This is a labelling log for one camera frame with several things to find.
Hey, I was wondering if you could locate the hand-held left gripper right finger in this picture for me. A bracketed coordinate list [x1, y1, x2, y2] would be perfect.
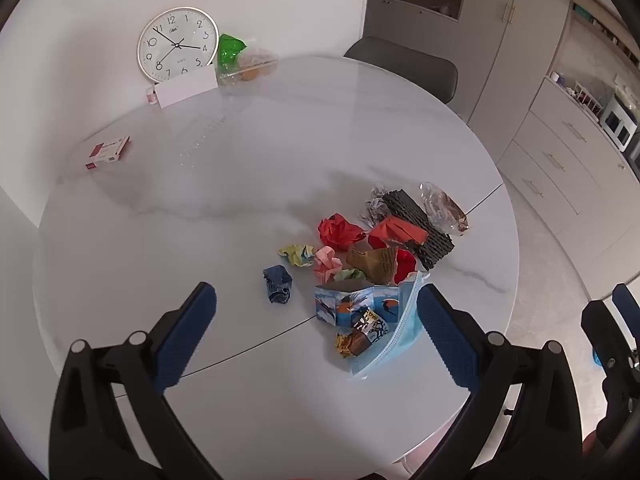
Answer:
[415, 283, 583, 480]

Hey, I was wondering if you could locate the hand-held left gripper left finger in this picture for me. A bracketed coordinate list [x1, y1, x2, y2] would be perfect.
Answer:
[48, 281, 221, 480]

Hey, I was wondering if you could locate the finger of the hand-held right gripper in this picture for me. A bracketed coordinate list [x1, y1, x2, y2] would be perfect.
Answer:
[581, 300, 635, 377]
[612, 283, 640, 323]

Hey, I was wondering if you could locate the blue face mask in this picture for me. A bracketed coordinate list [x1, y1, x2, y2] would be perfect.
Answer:
[347, 271, 426, 378]

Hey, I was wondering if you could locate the black and white wrapper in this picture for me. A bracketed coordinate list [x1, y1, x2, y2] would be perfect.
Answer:
[350, 310, 388, 341]

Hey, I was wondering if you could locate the gold-brown snack wrapper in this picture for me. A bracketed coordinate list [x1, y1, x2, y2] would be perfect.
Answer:
[336, 327, 373, 358]

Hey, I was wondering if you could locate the dark blue crumpled paper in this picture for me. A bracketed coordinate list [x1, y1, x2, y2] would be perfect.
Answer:
[263, 265, 293, 305]

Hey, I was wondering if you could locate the brown crumpled paper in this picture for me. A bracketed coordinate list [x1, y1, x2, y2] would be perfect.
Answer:
[346, 246, 399, 284]

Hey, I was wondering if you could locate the colourful folded picture leaflet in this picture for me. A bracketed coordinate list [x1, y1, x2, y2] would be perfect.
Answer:
[314, 282, 403, 328]

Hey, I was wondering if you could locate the orange-red folded paper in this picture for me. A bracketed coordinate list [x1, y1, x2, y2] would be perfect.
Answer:
[368, 216, 430, 251]

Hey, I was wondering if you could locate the clear plastic wrapper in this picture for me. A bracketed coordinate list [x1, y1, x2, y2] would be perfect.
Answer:
[419, 181, 471, 237]

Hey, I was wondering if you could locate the yellow-green crumpled paper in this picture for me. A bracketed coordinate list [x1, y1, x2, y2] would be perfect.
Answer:
[278, 244, 317, 268]

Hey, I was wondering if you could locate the black corrugated cardboard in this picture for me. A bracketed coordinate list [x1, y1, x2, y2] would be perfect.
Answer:
[382, 188, 456, 271]

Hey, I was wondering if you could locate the pink crumpled paper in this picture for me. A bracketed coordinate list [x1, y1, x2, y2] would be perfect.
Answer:
[313, 246, 343, 283]

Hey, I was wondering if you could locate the red crumpled paper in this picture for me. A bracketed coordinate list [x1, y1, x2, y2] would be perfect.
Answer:
[318, 213, 368, 252]

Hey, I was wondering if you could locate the silver foil wrapper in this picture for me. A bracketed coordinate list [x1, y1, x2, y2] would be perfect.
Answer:
[357, 186, 391, 231]

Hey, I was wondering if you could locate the beige drawer cabinet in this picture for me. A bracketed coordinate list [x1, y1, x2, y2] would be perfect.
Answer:
[497, 77, 640, 283]

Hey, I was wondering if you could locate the white countertop appliance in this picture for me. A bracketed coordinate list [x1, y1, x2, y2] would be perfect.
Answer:
[600, 92, 640, 153]

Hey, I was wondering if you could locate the red and white box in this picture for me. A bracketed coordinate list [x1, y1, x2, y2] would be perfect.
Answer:
[83, 135, 132, 172]

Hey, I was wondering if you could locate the white card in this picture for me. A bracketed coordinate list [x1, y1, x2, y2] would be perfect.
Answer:
[154, 67, 219, 109]

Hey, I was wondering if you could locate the clear bag with food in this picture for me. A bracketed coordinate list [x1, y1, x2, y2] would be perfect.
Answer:
[217, 47, 278, 86]

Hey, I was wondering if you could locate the grey chair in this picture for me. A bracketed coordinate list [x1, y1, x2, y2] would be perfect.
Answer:
[343, 36, 459, 106]

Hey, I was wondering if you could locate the green plastic bag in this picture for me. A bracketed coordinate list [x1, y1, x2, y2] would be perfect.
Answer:
[218, 33, 248, 73]

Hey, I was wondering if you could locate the beige tall cupboard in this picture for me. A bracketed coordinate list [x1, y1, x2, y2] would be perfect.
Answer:
[457, 0, 576, 125]

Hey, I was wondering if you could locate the beige open-shelf cabinet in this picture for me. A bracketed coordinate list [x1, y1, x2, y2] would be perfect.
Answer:
[363, 0, 473, 61]

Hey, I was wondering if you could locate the round white wall clock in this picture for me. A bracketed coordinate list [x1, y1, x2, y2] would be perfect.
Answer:
[137, 6, 220, 84]

